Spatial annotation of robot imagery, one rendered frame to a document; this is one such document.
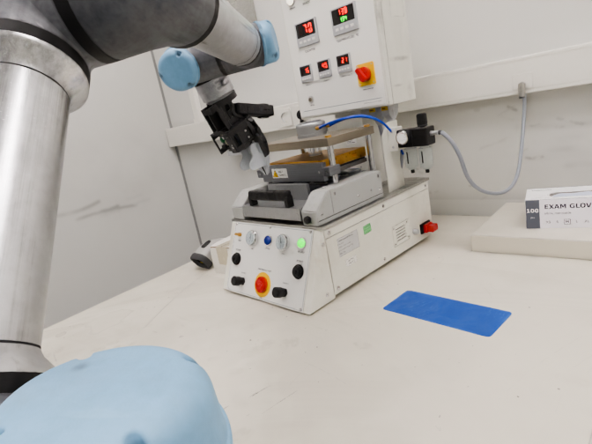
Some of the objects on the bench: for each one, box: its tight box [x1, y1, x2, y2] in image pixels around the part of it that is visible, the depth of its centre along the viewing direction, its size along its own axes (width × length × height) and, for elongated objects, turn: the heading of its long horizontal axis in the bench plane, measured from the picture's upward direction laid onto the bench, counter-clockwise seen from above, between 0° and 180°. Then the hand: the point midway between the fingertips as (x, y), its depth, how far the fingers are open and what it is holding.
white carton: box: [525, 185, 592, 229], centre depth 106 cm, size 12×23×7 cm, turn 95°
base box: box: [224, 181, 438, 315], centre depth 120 cm, size 54×38×17 cm
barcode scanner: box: [190, 238, 225, 269], centre depth 144 cm, size 20×8×8 cm, turn 174°
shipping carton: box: [211, 235, 231, 274], centre depth 135 cm, size 19×13×9 cm
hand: (266, 167), depth 106 cm, fingers closed
